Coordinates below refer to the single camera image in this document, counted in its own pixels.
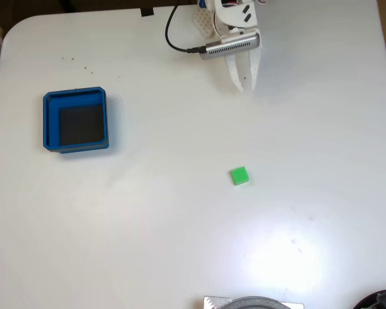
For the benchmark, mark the black object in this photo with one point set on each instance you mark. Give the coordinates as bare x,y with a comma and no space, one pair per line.
384,299

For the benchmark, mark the silver camera box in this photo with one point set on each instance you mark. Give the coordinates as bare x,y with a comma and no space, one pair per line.
230,48

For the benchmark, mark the grey round base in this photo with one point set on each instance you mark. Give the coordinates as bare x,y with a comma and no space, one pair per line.
257,303

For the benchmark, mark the black tape piece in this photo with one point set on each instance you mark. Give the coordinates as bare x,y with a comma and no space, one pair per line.
147,12

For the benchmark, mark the silver metal plate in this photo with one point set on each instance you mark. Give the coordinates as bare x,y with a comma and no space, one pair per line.
214,302

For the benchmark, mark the green cube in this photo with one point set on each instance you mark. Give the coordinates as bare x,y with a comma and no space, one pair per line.
239,175

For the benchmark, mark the blue box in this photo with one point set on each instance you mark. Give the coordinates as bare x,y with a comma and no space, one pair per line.
49,122

